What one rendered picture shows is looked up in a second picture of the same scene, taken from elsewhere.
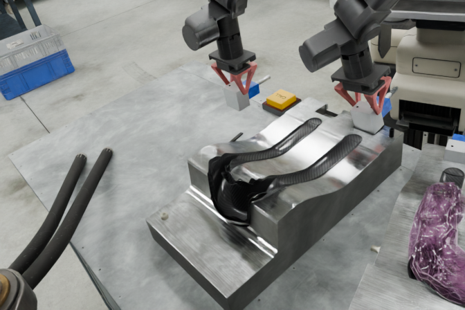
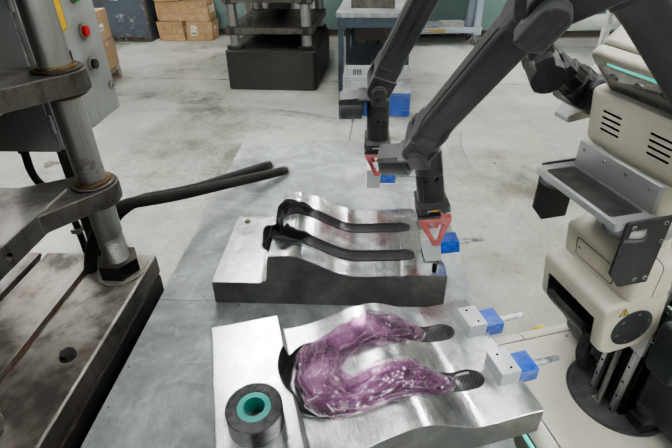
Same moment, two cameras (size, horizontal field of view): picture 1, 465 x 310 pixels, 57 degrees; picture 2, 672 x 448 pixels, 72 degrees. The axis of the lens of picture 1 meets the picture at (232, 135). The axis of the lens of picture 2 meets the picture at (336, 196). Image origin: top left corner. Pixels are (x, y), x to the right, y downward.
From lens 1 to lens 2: 62 cm
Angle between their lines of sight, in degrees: 31
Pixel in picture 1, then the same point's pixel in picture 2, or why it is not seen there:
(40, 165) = (249, 156)
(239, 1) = (375, 94)
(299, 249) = (290, 296)
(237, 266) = (239, 272)
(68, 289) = not seen: hidden behind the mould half
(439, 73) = (596, 269)
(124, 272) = (207, 240)
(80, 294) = not seen: hidden behind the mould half
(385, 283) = (266, 330)
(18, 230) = not seen: hidden behind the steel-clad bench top
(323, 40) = (391, 151)
